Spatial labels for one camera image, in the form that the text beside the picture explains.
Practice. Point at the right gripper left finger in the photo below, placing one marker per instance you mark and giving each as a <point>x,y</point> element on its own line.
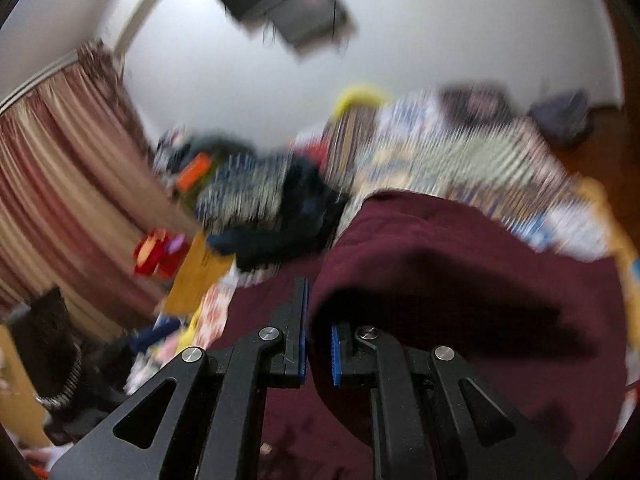
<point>201,415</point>

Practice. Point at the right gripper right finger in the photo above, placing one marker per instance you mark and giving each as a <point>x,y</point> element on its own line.
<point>428,415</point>

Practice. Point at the maroon button shirt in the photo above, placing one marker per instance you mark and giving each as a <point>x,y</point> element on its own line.
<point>547,331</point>

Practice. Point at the navy patterned folded clothes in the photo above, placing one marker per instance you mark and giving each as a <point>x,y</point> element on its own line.
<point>268,211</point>

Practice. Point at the red plush toy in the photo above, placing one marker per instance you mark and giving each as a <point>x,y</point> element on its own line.
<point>160,253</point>

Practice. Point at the orange box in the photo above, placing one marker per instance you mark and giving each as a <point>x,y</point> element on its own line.
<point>194,171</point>

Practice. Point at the orange fleece blanket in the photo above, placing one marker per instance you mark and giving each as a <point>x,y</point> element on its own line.
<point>618,240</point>

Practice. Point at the striped red beige curtain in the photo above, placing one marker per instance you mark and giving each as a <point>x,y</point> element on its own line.
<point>77,196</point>

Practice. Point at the patchwork patterned bedspread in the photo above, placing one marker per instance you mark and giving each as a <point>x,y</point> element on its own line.
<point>499,165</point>

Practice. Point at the dark grey bag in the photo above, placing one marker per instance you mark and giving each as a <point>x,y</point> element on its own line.
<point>562,119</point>

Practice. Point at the yellow round object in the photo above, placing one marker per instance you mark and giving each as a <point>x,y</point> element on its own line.
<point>358,96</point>

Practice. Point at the small black wall monitor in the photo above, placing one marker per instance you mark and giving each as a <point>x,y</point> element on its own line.
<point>307,26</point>

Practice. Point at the white wall air conditioner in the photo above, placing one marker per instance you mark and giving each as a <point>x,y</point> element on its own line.
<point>124,22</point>

